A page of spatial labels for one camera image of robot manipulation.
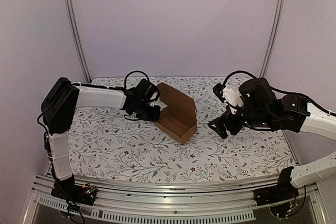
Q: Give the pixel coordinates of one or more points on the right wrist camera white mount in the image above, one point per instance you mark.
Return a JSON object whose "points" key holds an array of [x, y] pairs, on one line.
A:
{"points": [[228, 95]]}

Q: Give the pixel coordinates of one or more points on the curved aluminium rail base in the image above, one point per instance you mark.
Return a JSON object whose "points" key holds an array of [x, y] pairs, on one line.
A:
{"points": [[215, 202]]}

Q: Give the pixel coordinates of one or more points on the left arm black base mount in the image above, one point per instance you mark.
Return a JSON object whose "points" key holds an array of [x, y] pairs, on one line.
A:
{"points": [[68, 190]]}

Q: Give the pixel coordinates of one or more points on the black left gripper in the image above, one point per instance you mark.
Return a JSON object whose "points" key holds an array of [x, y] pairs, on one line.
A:
{"points": [[155, 117]]}

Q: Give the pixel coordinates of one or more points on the brown cardboard box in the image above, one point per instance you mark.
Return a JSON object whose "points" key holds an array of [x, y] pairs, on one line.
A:
{"points": [[178, 118]]}

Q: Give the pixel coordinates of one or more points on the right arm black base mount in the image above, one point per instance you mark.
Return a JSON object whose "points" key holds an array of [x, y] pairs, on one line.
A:
{"points": [[283, 190]]}

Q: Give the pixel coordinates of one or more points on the left aluminium corner post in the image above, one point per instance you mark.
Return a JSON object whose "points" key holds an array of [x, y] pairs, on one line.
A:
{"points": [[77, 40]]}

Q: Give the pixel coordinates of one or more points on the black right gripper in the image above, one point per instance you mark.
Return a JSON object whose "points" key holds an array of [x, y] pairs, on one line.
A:
{"points": [[230, 120]]}

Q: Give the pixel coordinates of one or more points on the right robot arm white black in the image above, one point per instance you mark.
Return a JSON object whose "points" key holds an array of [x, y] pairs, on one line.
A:
{"points": [[255, 106]]}

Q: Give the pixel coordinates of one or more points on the aluminium corner post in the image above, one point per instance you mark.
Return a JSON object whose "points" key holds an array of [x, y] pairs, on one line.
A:
{"points": [[272, 38], [77, 40]]}

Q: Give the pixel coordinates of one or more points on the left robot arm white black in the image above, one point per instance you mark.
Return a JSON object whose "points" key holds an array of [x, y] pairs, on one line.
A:
{"points": [[65, 97]]}

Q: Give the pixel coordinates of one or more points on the floral patterned table mat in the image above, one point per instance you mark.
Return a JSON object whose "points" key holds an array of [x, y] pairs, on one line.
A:
{"points": [[103, 144]]}

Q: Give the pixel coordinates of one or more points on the right aluminium corner post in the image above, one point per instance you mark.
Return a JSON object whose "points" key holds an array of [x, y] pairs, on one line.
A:
{"points": [[272, 38]]}

